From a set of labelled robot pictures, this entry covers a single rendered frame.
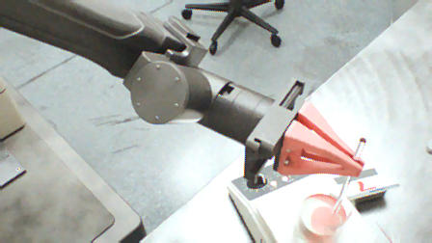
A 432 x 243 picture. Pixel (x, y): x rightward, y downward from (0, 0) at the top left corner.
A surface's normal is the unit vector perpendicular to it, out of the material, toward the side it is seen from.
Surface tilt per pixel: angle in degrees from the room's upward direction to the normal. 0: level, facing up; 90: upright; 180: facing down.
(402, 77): 0
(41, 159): 0
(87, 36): 90
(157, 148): 0
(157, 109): 45
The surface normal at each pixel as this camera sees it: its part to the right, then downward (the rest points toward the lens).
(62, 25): 0.56, 0.62
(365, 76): -0.02, -0.64
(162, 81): -0.39, 0.00
